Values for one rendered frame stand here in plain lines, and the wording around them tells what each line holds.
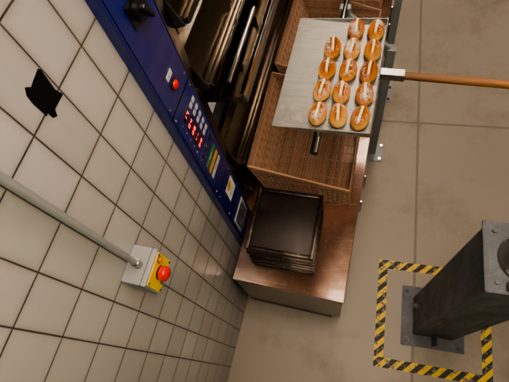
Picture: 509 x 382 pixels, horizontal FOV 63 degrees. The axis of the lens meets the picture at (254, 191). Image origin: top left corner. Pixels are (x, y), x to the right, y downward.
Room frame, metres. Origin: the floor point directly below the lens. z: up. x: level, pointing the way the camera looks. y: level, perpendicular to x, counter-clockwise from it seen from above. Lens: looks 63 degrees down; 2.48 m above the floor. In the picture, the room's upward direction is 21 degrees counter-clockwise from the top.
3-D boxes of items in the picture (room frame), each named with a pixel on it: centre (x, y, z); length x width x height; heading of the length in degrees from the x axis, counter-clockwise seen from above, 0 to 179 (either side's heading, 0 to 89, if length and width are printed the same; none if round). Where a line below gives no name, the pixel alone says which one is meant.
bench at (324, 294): (1.44, -0.62, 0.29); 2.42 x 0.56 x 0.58; 147
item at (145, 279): (0.40, 0.34, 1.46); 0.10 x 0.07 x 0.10; 147
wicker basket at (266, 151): (1.05, -0.35, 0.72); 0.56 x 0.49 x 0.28; 148
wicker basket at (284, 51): (1.55, -0.67, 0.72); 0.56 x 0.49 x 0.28; 146
